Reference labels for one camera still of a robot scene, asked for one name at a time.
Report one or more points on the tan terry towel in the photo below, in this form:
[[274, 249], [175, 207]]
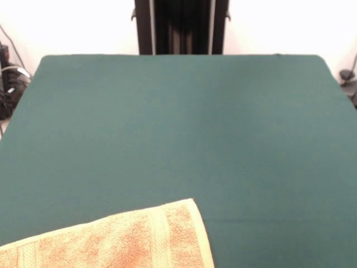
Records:
[[111, 240]]

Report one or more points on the dark green table cloth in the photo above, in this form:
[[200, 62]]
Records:
[[195, 125]]

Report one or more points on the black rounded device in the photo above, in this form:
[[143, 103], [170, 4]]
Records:
[[346, 75]]

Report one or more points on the black plug adapter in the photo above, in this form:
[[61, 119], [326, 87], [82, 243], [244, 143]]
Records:
[[4, 53]]

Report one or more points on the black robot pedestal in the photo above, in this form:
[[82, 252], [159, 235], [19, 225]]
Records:
[[181, 28]]

